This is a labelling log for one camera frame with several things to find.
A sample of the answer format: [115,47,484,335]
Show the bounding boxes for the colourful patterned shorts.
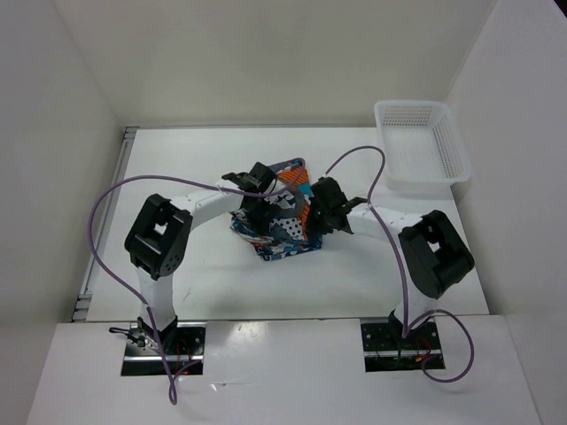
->
[230,160,322,262]

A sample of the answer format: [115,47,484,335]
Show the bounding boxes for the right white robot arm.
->
[307,177,475,348]

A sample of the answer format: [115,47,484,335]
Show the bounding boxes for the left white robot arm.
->
[125,162,277,354]

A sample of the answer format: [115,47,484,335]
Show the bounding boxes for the white perforated plastic basket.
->
[374,100,472,193]

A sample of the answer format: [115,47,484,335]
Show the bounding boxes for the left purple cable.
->
[87,157,307,406]

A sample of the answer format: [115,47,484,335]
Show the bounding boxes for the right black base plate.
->
[360,318,446,373]

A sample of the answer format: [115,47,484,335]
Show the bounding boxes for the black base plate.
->
[116,322,206,377]
[360,318,446,373]

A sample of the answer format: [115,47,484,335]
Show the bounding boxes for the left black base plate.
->
[116,322,206,377]

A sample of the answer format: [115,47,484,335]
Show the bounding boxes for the aluminium table edge rail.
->
[71,127,140,323]

